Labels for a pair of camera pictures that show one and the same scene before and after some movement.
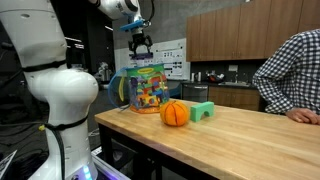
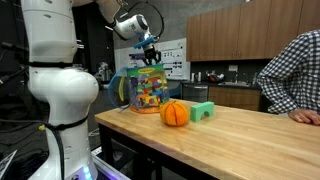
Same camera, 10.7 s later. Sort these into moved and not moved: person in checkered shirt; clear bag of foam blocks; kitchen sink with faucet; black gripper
Moved: black gripper
Not moved: clear bag of foam blocks; person in checkered shirt; kitchen sink with faucet
